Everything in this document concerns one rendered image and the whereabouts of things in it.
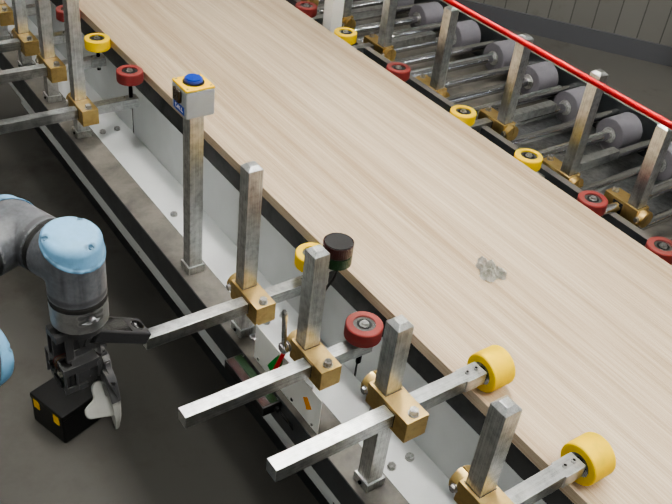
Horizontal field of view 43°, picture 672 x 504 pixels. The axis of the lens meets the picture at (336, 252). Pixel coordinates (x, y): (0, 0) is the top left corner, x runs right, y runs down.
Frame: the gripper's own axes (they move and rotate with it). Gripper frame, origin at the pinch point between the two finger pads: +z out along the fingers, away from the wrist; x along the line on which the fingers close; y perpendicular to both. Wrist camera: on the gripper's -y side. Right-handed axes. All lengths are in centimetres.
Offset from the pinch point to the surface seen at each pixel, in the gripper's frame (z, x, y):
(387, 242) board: 4, -11, -79
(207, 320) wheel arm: 11.1, -17.4, -33.4
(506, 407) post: -23, 54, -39
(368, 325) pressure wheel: 3, 9, -55
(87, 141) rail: 24, -117, -55
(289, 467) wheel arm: -1.6, 31.4, -17.4
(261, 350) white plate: 19.2, -10.0, -43.0
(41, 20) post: -4, -145, -56
